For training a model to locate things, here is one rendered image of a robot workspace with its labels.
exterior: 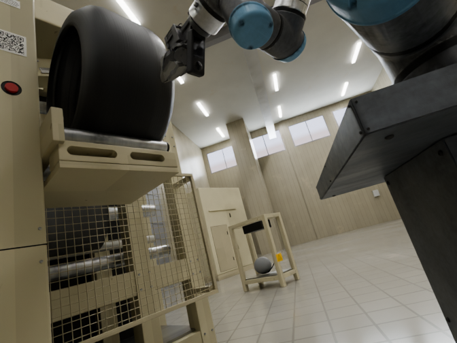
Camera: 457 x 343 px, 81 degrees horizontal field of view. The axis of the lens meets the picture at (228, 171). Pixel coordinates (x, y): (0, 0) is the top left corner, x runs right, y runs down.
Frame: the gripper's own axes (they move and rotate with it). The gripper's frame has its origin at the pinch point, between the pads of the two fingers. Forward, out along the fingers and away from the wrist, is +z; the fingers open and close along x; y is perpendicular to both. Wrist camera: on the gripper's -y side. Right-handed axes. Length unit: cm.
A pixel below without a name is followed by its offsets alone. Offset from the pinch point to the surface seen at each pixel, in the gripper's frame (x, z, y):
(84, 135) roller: 18.7, 18.6, -10.8
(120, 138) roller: 8.5, 18.4, -10.2
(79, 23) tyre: 18.1, 9.6, 26.1
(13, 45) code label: 33.0, 22.0, 21.3
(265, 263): -219, 163, -55
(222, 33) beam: -488, 222, 576
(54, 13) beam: 14, 41, 74
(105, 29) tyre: 14.2, 2.9, 17.7
